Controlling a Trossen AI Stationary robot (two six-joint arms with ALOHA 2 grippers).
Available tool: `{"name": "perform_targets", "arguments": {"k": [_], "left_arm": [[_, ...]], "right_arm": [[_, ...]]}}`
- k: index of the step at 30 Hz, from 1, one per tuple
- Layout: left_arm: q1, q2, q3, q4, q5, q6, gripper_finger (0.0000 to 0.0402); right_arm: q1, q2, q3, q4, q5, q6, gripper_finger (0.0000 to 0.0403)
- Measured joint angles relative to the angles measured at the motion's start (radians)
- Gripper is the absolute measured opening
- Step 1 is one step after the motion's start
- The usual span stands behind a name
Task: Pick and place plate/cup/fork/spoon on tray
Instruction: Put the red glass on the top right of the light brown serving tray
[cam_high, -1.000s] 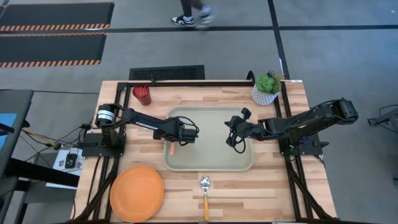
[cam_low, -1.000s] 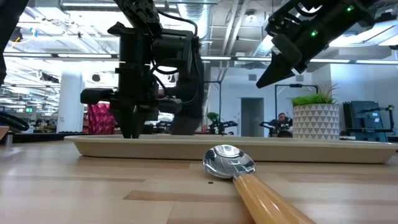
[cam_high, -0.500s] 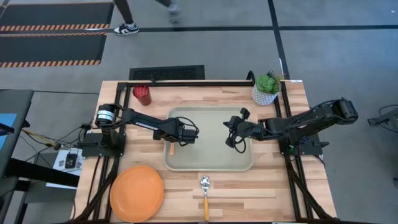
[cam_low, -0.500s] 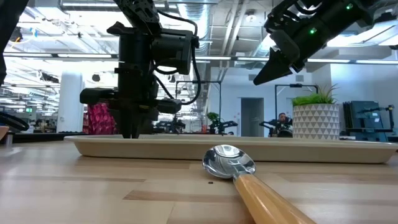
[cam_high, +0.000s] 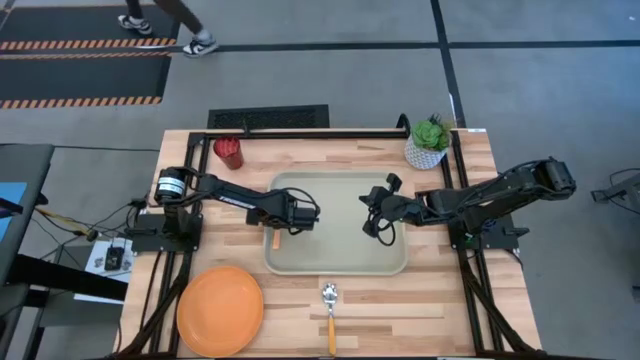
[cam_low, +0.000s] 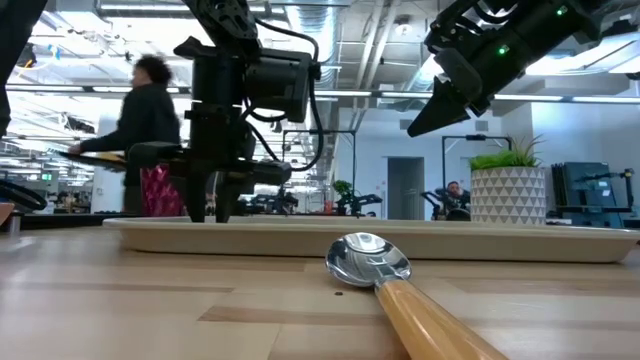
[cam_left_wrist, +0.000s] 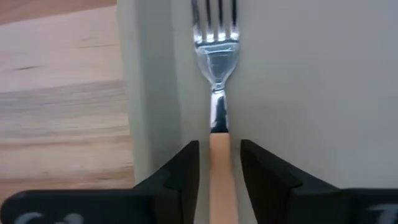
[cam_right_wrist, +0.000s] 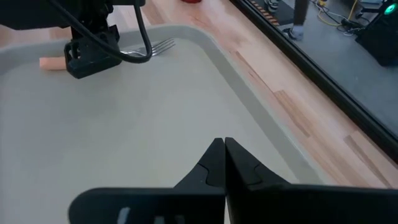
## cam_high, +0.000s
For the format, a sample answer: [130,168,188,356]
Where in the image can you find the metal spoon with orange handle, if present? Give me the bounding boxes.
[321,282,340,357]

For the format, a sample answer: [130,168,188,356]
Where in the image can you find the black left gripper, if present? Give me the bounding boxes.
[246,202,321,236]

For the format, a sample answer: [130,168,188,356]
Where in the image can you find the white triangle-patterned plant pot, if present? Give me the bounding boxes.
[403,133,448,172]

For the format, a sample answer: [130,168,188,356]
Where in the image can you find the black hazard-striped floor mat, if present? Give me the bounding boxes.
[0,3,185,52]
[0,51,173,111]

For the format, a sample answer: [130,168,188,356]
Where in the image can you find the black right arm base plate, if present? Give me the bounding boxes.
[447,209,531,252]

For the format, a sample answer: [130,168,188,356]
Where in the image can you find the yellow cable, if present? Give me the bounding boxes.
[33,206,94,237]

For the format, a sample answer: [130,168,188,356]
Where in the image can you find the small black device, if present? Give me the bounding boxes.
[103,245,125,272]

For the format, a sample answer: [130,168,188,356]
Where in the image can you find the red textured plastic cup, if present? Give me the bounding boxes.
[212,135,246,172]

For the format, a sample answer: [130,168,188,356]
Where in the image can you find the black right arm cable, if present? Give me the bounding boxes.
[371,214,398,248]

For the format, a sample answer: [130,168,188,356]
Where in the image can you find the blue panel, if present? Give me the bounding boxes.
[0,181,28,242]

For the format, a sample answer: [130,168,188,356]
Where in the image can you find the green artificial plant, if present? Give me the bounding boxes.
[410,114,454,153]

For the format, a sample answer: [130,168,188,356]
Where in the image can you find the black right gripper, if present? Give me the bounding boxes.
[358,172,424,239]

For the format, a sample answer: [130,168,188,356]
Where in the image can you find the black floor grille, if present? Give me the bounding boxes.
[206,103,331,131]

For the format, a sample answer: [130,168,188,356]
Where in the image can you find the black beam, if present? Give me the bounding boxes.
[8,253,129,303]

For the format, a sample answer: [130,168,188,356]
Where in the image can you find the black metal table frame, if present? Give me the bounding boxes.
[115,128,545,359]

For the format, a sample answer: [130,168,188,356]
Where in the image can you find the person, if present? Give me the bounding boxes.
[116,0,220,59]

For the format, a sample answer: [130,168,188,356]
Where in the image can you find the gray side desk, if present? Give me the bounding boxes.
[0,143,56,287]

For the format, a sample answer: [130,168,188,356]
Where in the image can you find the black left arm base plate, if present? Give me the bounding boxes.
[124,211,204,254]

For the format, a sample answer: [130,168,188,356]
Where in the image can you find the beige plastic tray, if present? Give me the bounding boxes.
[263,170,409,277]

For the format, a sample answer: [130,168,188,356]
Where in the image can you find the orange plastic plate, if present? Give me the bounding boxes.
[175,265,265,359]

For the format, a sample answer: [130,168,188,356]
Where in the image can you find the white paper sheet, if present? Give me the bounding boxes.
[73,238,135,306]

